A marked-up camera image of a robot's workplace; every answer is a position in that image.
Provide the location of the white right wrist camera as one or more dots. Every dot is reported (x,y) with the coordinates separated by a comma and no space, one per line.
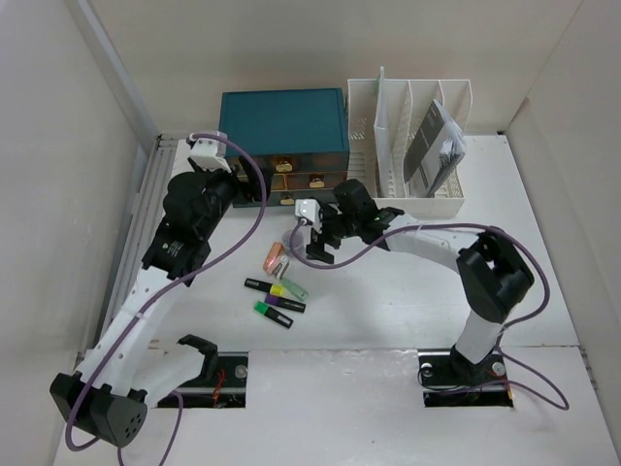
(308,212)

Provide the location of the clear mesh document pouch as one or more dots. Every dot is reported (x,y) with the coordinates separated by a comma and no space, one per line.
(382,140)

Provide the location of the green cap black highlighter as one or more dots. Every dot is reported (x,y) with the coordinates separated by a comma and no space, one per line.
(273,315)

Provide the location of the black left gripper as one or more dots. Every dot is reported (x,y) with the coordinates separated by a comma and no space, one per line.
(255,186)

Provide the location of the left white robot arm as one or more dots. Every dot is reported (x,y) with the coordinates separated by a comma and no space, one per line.
(110,392)

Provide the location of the teal desktop drawer cabinet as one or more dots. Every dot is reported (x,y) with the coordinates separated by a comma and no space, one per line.
(298,137)

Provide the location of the purple cap black highlighter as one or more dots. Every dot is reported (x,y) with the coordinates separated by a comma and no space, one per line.
(285,303)

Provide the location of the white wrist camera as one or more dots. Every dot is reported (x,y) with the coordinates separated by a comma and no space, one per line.
(207,150)
(308,212)

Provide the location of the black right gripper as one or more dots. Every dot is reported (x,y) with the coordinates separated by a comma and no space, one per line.
(315,249)

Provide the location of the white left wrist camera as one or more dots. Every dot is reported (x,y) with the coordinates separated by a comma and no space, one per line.
(207,150)

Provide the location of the aluminium frame rail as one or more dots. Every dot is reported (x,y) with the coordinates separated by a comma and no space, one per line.
(148,164)

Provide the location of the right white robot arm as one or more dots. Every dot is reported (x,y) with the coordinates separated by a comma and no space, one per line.
(494,276)

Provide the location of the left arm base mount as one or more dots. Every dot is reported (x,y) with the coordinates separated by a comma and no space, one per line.
(223,386)

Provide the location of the clear jar of paper clips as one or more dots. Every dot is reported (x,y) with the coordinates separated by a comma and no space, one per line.
(293,243)

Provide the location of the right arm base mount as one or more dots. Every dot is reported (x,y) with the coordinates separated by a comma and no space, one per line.
(452,381)

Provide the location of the grey Canon setup guide booklet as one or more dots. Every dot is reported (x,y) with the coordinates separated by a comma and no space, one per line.
(438,146)

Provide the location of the yellow cap black highlighter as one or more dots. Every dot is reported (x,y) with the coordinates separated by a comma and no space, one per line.
(275,289)

